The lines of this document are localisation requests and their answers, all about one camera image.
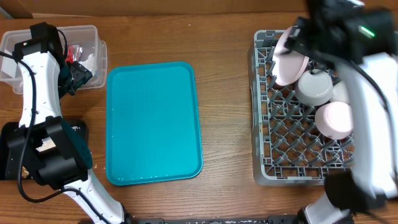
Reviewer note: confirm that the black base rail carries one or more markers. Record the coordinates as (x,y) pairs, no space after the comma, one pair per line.
(273,219)

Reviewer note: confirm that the brown cardboard backdrop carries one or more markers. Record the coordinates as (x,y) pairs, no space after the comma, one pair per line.
(32,8)

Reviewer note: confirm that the grey metal bowl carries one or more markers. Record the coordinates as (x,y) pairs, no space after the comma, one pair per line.
(314,88)

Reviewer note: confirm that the large white plate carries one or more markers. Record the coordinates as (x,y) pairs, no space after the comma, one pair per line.
(288,68)

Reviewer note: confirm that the black plastic tray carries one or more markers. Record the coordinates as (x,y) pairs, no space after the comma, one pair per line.
(8,168)

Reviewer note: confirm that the clear plastic bin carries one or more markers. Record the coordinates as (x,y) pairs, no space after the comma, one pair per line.
(85,36)

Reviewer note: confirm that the grey dishwasher rack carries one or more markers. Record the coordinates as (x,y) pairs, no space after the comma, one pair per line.
(287,147)

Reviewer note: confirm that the brown food scrap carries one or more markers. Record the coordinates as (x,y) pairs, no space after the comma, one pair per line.
(24,173)

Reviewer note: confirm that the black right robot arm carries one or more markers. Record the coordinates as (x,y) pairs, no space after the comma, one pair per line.
(372,180)

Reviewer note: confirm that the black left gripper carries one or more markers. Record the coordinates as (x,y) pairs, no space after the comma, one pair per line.
(81,75)

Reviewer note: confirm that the white paper cup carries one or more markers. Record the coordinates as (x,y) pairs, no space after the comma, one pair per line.
(340,93)

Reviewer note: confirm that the white napkin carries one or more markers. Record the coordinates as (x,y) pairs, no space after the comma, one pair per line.
(89,63)

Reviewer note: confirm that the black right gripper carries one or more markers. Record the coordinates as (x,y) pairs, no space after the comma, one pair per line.
(302,34)

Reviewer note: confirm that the red snack wrapper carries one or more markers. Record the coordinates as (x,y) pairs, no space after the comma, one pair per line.
(74,53)

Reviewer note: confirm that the teal plastic tray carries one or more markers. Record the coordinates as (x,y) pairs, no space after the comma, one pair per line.
(152,124)

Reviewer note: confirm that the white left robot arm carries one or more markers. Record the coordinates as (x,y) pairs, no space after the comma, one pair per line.
(52,158)

